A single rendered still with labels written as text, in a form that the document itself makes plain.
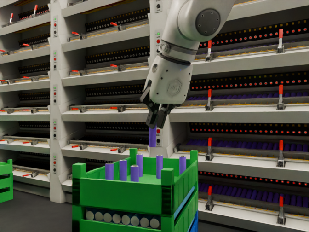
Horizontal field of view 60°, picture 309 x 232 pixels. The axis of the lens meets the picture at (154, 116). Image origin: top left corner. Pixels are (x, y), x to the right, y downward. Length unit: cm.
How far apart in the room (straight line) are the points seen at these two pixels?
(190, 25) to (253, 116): 62
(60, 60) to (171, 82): 113
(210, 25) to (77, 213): 43
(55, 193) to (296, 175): 126
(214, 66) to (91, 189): 75
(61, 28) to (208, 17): 129
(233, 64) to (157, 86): 55
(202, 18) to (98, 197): 38
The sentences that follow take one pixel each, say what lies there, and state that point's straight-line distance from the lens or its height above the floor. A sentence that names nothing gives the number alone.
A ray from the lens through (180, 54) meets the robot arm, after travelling 58.
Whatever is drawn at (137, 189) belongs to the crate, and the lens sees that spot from 50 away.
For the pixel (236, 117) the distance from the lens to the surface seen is 107.
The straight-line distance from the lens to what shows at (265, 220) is 112.
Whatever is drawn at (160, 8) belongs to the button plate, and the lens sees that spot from 128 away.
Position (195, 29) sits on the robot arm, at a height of 65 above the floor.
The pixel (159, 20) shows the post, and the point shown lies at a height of 92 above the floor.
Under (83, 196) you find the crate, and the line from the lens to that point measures 55.
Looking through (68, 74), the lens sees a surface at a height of 74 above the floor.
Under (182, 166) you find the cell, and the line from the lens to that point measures 73.
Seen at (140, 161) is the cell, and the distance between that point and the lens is 76.
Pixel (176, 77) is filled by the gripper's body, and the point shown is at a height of 58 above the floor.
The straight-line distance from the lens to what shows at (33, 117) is 184.
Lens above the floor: 49
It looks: level
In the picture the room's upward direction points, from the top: straight up
